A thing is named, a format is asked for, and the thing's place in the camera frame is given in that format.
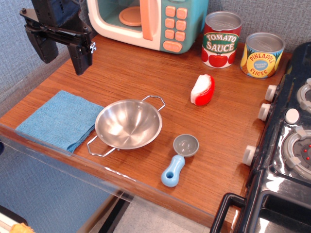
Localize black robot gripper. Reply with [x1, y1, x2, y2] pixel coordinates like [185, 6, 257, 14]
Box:
[19, 8, 96, 75]

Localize blue and grey toy spoon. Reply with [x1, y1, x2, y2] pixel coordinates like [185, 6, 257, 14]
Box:
[161, 134, 199, 187]

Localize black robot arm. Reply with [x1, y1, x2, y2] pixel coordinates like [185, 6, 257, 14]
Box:
[19, 0, 96, 75]

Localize folded blue cloth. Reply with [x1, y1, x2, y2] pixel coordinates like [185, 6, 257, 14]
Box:
[16, 90, 104, 153]

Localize teal toy microwave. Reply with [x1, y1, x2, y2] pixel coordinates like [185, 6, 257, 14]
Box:
[87, 0, 208, 54]

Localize red and white toy food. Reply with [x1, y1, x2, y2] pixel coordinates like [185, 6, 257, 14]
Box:
[190, 74, 215, 106]

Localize tomato sauce can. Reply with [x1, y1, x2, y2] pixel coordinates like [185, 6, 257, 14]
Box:
[201, 11, 242, 68]

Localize orange fuzzy object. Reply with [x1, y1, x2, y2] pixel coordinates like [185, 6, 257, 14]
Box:
[9, 223, 35, 233]

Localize pineapple slices can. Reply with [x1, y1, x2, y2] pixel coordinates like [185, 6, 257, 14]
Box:
[240, 32, 285, 79]

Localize white stove knob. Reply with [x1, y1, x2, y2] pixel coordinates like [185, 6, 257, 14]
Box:
[265, 85, 277, 102]
[242, 145, 257, 166]
[258, 103, 271, 121]

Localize black toy stove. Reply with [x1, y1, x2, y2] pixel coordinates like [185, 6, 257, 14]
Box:
[210, 42, 311, 233]

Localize steel bowl with handles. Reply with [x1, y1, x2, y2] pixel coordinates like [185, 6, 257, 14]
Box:
[86, 95, 166, 157]

